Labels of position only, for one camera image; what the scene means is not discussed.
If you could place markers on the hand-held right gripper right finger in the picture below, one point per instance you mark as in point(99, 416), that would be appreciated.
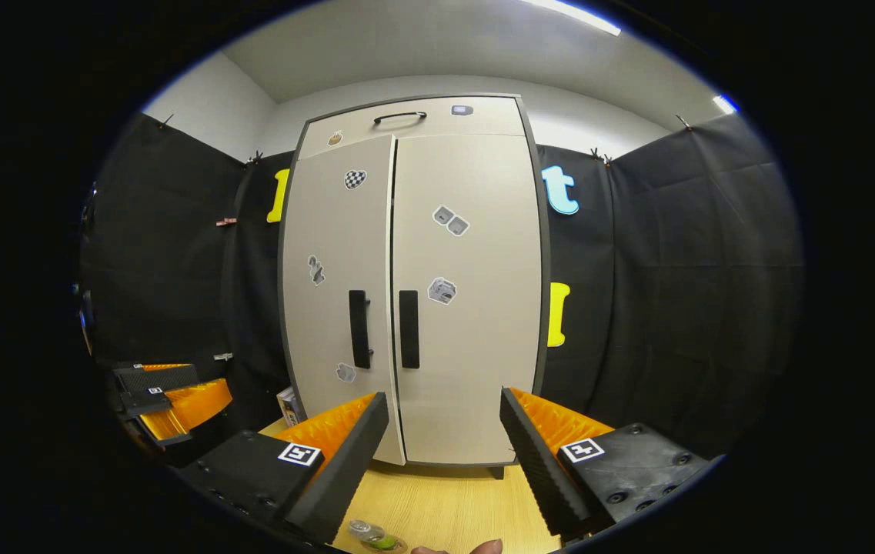
point(537, 469)

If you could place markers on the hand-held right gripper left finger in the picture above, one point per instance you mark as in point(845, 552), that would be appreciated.
point(345, 469)

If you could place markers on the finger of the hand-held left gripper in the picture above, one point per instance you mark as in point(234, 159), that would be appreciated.
point(191, 404)
point(156, 377)

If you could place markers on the green label plastic bottle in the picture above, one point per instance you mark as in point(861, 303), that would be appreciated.
point(375, 536)

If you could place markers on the white cabinet door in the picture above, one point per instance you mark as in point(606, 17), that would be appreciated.
point(325, 323)
point(483, 369)

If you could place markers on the white cabinet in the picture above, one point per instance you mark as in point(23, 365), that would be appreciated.
point(545, 254)

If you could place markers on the beige cabinet drawer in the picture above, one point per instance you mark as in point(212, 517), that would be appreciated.
point(483, 127)

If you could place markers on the small printed box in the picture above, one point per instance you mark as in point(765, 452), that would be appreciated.
point(288, 405)

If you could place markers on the black backdrop cloth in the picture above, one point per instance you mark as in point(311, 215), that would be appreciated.
point(676, 308)

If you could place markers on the small ceiling light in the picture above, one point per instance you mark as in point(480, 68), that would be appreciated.
point(723, 103)

